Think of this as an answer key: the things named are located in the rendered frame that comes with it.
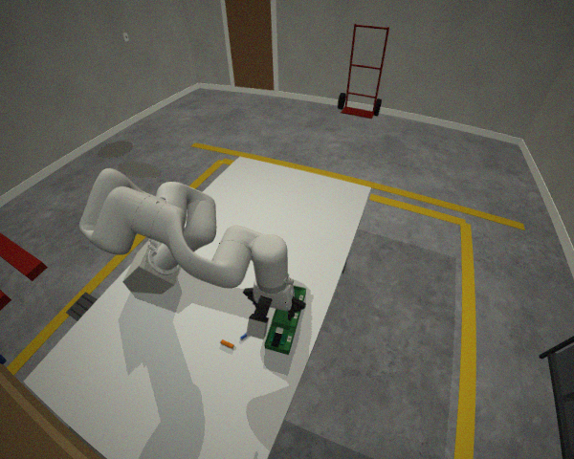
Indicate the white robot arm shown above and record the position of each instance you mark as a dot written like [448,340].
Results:
[127,212]

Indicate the green three-compartment bin rack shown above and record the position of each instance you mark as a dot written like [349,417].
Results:
[280,319]

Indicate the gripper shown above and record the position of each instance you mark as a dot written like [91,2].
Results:
[284,300]

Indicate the orange cylinder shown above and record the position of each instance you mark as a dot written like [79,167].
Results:
[226,343]

